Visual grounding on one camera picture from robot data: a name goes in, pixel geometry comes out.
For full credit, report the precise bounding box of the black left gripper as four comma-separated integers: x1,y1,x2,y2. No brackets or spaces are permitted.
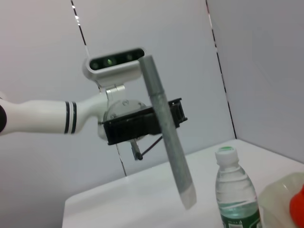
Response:
99,97,189,146

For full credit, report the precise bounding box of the grey marker pen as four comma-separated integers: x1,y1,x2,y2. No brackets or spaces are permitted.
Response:
139,55,197,210

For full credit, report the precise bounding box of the clear green-label water bottle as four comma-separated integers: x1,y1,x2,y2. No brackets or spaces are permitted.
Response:
215,146,262,228

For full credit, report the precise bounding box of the red-orange toy orange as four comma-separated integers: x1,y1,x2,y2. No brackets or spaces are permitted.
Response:
289,184,304,226

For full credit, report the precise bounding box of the pale green glass fruit plate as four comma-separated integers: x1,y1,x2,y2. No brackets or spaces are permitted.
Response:
258,172,304,228

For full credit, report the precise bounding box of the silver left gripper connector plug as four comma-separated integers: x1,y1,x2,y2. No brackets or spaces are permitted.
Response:
130,140,143,161

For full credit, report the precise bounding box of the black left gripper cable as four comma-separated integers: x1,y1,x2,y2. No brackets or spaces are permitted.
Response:
140,135,165,159

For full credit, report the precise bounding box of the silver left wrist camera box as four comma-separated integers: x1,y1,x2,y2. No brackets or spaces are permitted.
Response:
82,47,147,95

